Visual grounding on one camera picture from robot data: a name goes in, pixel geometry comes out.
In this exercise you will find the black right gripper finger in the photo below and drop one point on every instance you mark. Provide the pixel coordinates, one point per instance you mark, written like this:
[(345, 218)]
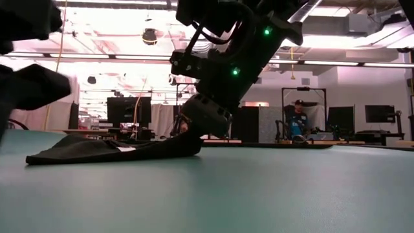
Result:
[(207, 115)]

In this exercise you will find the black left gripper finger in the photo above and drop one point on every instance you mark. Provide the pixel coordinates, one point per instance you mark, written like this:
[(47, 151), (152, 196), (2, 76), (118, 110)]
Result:
[(32, 87)]

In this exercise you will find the black towel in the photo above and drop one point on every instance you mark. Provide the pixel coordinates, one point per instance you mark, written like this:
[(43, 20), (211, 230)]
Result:
[(97, 152)]

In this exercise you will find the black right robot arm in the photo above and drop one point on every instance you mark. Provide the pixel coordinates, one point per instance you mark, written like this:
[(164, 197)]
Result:
[(226, 13)]

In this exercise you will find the pink curtain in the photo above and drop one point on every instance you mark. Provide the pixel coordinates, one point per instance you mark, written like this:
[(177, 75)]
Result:
[(55, 118)]

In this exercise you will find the black partition panel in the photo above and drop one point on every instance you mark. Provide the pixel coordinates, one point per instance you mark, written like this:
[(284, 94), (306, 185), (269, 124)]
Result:
[(247, 127)]

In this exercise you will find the white curtain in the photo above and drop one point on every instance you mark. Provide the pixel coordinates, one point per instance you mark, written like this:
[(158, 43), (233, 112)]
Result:
[(161, 118)]

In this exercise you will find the narrow black panel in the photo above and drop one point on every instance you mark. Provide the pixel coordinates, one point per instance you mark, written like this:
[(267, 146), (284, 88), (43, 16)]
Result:
[(73, 116)]

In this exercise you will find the grey partition panel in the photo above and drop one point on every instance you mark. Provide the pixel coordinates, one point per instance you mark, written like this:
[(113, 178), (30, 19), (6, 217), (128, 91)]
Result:
[(268, 126)]

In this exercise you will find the black round speaker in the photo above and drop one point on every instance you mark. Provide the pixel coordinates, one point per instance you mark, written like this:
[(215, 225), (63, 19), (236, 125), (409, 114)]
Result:
[(91, 80)]

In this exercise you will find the person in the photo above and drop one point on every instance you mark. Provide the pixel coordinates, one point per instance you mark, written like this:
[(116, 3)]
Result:
[(297, 124)]

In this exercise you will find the green table mat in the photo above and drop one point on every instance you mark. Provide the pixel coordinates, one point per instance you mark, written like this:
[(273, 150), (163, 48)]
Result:
[(226, 194)]

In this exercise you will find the large black monitor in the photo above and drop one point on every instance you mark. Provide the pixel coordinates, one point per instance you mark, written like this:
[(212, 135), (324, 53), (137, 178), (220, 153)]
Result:
[(123, 111)]

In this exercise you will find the black dome fixture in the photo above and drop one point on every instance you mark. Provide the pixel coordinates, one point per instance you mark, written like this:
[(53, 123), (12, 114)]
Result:
[(149, 36)]

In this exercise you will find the long light strip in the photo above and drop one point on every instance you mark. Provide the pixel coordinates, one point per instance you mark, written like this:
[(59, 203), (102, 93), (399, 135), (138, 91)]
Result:
[(330, 63)]

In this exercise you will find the dark desk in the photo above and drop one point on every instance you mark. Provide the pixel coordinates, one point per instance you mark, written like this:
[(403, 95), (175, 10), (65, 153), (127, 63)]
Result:
[(378, 133)]

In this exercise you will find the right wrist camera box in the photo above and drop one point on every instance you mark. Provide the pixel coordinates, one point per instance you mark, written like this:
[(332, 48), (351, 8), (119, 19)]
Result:
[(184, 64)]

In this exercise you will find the black frame stand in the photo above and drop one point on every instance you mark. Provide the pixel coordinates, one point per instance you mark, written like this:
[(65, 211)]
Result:
[(304, 88)]

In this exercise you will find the silver round duct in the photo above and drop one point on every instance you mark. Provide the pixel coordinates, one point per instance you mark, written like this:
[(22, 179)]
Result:
[(307, 9)]

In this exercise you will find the grey rectangular duct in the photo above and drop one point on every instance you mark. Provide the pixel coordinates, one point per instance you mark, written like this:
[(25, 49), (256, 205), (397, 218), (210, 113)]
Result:
[(336, 24)]

